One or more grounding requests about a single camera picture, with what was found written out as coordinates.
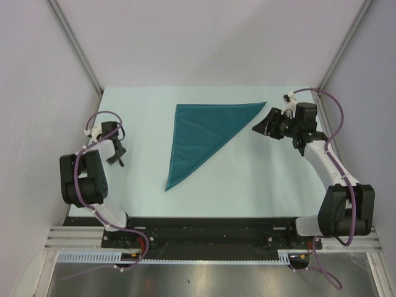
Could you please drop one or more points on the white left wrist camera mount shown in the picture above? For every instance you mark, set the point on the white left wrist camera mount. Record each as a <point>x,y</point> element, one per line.
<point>94,133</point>

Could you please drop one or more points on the aluminium corner post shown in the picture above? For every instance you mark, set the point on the aluminium corner post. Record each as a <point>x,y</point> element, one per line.
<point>74,44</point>
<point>353,29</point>

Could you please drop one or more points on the aluminium frame rail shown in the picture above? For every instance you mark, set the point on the aluminium frame rail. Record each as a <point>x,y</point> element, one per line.
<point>89,238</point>

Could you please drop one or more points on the teal satin napkin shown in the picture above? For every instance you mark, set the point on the teal satin napkin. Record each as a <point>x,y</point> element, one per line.
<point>200,131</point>

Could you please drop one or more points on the left aluminium corner post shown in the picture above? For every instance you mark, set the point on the left aluminium corner post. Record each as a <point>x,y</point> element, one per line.
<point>74,44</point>

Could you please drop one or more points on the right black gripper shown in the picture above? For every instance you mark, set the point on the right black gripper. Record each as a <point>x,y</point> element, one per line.
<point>266,127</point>

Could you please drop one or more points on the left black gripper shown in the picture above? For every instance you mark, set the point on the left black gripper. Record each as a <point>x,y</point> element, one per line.
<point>113,159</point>

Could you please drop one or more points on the white slotted cable duct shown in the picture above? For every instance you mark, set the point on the white slotted cable duct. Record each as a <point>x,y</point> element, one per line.
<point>126,258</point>

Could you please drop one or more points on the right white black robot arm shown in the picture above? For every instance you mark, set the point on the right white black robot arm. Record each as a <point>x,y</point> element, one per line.
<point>348,206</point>

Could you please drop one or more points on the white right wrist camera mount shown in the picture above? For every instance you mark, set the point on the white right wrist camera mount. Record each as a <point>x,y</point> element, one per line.
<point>290,102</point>

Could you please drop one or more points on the right aluminium corner post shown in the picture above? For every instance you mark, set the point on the right aluminium corner post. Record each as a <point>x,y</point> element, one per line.
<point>353,29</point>

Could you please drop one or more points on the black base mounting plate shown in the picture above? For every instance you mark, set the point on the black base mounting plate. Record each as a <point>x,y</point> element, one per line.
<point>213,238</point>

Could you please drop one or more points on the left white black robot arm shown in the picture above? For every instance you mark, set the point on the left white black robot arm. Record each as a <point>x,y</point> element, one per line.
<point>83,179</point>

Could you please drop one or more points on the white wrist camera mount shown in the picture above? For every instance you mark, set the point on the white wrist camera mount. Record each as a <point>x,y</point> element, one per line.
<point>94,133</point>
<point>290,102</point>

